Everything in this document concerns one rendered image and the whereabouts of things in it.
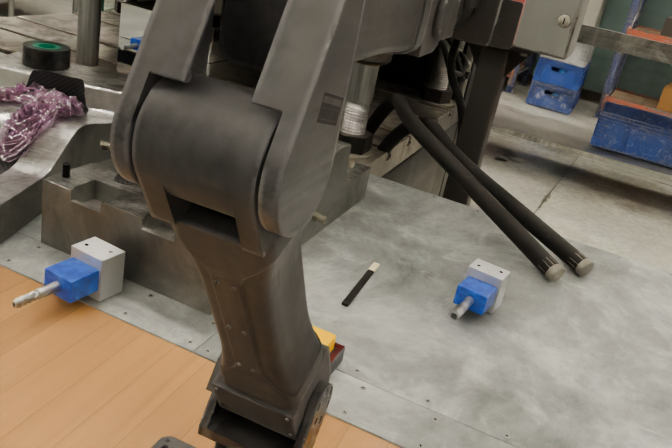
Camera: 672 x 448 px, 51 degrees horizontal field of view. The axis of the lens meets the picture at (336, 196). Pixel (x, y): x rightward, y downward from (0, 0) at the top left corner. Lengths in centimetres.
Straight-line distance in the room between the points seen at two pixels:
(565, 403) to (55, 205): 66
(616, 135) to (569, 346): 355
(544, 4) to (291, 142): 123
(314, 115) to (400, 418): 49
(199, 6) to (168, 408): 46
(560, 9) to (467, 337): 79
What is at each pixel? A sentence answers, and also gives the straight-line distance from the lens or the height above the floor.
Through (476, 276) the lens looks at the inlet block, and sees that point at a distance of 98.
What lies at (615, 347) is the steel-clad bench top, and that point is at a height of 80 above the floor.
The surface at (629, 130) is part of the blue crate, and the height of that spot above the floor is 40.
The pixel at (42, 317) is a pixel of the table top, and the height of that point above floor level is 80.
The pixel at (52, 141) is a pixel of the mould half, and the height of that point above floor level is 88.
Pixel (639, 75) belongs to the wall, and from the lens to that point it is 740.
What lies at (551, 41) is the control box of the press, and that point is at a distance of 151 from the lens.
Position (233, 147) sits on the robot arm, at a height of 116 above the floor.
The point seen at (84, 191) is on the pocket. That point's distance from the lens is 95.
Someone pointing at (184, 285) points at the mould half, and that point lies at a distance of 86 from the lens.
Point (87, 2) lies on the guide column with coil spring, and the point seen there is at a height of 94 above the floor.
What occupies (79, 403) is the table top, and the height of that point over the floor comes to 80.
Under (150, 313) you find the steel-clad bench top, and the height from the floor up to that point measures 80.
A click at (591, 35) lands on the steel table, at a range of 422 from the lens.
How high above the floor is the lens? 126
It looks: 22 degrees down
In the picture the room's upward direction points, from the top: 11 degrees clockwise
